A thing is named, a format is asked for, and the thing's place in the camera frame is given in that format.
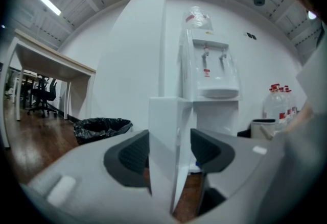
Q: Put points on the white water dispenser cabinet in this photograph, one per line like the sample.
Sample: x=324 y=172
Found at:
x=217 y=80

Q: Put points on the clear plastic cover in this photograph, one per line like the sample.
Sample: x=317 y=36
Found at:
x=196 y=19

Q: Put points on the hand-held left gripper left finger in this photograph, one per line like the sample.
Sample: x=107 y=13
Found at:
x=89 y=179

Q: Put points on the white desk with wooden top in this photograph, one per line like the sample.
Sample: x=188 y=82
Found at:
x=51 y=61

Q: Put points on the beige small bin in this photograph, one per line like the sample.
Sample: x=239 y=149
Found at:
x=258 y=128

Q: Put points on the black office chair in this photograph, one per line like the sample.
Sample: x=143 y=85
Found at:
x=43 y=93

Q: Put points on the black wall socket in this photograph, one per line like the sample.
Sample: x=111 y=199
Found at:
x=249 y=34
x=254 y=36

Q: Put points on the clear water bottle red label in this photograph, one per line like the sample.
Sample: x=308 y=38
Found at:
x=295 y=103
x=289 y=105
x=273 y=105

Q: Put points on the long ceiling lamp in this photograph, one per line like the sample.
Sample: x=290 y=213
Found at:
x=47 y=1

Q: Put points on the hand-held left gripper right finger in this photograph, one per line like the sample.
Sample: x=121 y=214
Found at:
x=240 y=167

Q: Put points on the white bin with black bag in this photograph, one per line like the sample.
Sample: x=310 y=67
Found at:
x=102 y=126

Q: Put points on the white panel piece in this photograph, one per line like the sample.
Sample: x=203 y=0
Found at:
x=163 y=141

